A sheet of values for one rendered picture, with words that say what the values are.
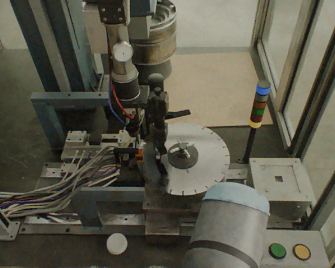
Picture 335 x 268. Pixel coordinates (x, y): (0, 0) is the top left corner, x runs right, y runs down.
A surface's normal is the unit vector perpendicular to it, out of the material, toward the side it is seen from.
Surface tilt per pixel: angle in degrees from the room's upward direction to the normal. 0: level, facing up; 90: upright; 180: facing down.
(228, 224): 4
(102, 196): 90
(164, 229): 0
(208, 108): 0
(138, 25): 90
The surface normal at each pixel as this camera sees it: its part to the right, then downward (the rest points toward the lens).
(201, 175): -0.04, -0.68
